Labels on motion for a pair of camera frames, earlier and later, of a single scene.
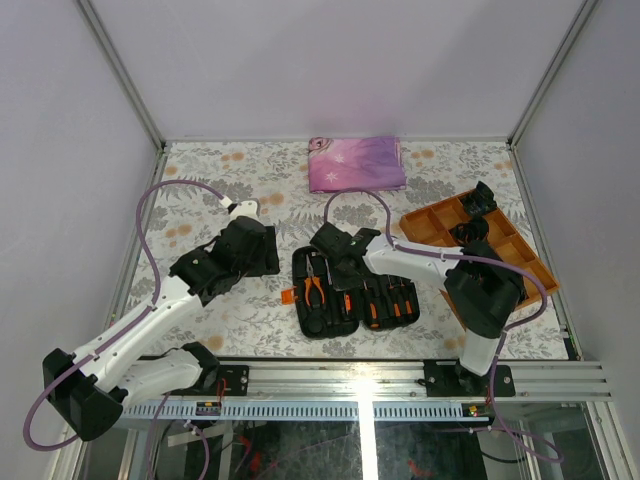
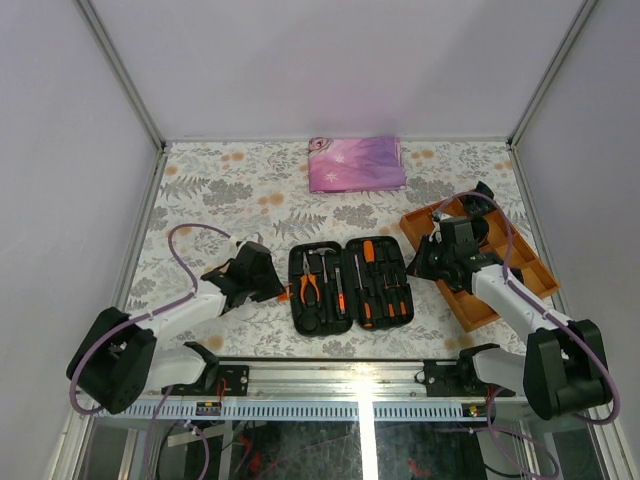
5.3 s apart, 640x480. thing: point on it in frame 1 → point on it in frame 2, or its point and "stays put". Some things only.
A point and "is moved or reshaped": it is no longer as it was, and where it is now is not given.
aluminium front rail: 375,390 stays put
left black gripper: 269,264 → 276,288
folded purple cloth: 370,163 stays put
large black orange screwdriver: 373,308 is moved or reshaped
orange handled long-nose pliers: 309,280 is moved or reshaped
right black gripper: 345,284 → 418,267
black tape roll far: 480,200 stays put
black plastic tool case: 322,311 stays put
